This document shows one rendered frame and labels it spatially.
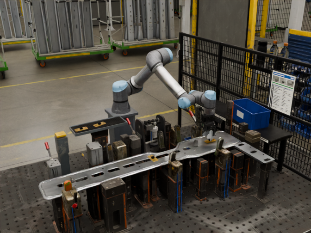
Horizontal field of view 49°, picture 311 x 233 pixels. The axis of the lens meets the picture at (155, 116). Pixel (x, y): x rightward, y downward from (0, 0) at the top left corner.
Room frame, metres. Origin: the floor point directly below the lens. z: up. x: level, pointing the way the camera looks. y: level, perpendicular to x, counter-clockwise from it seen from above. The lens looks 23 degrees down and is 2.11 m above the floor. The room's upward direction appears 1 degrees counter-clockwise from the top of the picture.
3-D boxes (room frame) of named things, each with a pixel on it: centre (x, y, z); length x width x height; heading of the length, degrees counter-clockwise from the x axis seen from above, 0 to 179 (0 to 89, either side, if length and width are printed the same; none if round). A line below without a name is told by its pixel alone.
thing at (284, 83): (2.35, -0.92, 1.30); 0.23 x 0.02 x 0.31; 29
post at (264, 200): (1.91, -0.71, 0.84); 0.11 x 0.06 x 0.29; 29
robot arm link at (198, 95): (2.21, -0.28, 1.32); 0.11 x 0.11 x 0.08; 49
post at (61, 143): (1.99, 0.61, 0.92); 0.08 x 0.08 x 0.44; 29
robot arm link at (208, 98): (2.16, -0.36, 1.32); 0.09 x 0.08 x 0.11; 49
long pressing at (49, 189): (1.92, 0.03, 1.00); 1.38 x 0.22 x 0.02; 119
